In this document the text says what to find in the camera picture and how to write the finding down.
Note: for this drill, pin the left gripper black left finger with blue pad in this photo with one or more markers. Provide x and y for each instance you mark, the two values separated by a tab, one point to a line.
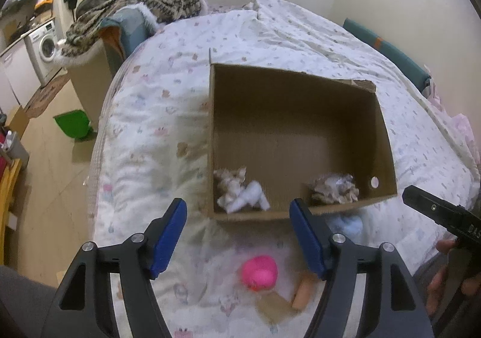
83	303

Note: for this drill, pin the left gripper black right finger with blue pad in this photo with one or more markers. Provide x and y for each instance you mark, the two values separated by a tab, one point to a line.
391	307

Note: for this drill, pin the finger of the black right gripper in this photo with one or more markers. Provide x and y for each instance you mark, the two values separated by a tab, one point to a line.
454	218

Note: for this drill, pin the orange sponge stick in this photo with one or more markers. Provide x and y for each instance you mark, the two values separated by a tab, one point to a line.
304	291

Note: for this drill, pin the light blue fuzzy sock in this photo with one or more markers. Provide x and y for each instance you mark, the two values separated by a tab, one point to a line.
350	225

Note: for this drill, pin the pink rubber duck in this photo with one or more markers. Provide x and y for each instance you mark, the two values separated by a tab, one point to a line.
259	273

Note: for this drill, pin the white scrunchie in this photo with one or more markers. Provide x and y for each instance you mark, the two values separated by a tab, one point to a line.
230	183

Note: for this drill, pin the person's right hand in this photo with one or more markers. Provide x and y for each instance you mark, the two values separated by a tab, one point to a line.
435	289

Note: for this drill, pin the grey trouser leg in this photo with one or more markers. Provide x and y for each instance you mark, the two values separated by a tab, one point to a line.
24	304

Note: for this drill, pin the beige brown scrunchie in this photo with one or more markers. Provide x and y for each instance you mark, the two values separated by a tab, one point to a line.
334	189

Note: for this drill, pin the teal bolster pillow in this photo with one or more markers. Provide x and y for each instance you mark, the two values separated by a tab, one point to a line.
418	76

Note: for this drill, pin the grey storage bin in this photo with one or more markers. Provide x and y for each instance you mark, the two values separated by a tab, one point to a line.
14	148

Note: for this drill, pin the green dustpan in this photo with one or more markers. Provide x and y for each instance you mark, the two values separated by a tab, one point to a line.
75	124

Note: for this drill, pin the open cardboard box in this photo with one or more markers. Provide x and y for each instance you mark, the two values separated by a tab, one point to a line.
286	128

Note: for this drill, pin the patterned floor rug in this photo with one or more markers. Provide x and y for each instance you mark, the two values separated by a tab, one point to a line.
42	98

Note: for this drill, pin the tall cardboard box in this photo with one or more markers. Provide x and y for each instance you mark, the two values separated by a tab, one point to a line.
91	75

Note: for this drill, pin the white kitchen cabinet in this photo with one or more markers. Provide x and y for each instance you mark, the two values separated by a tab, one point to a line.
20	72

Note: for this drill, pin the white washing machine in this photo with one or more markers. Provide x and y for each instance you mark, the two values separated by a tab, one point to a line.
41	44

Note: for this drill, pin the teal fleece-lined jacket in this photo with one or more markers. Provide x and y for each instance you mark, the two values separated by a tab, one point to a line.
127	28

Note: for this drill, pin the striped knit blanket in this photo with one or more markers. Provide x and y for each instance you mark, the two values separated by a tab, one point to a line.
84	33

